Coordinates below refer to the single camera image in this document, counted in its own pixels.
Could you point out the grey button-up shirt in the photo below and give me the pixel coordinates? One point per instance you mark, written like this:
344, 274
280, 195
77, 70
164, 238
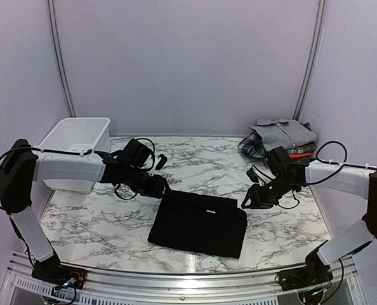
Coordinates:
286, 133

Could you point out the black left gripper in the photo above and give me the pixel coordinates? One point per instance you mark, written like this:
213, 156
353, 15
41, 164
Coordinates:
155, 189

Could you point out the left aluminium wall post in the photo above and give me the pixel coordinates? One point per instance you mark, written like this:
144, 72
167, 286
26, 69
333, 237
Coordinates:
60, 65

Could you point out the aluminium front frame rail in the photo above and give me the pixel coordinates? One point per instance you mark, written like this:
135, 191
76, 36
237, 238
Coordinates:
105, 286

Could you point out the black white plaid shirt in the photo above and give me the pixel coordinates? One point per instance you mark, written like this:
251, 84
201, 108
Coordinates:
252, 146

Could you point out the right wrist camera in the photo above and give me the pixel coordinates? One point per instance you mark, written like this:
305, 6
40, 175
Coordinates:
278, 160

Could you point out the aluminium wall post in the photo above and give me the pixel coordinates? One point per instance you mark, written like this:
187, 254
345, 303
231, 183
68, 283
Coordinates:
312, 59
60, 65

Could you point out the white plastic laundry bin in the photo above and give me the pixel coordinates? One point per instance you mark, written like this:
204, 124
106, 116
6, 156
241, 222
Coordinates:
77, 134

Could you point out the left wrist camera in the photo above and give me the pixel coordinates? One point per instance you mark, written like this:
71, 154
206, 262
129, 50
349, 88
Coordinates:
138, 153

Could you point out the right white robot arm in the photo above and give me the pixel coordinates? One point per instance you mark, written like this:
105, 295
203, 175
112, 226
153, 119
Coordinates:
346, 194

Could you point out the right aluminium wall post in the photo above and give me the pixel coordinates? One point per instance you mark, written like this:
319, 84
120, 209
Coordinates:
312, 59

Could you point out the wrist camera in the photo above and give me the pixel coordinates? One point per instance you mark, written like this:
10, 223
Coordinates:
138, 153
278, 160

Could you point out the black garment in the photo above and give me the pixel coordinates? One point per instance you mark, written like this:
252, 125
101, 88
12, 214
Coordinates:
199, 223

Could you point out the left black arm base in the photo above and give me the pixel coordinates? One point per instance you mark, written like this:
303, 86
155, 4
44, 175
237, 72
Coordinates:
53, 271

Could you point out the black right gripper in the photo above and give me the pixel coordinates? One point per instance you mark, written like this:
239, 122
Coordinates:
258, 200

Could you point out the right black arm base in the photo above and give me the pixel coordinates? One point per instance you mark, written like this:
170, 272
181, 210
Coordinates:
313, 273

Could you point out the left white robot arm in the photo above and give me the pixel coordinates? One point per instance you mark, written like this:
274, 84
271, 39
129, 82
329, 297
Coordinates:
23, 164

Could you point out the orange folded garment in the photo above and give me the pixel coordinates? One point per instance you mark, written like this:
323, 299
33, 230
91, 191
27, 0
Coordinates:
301, 155

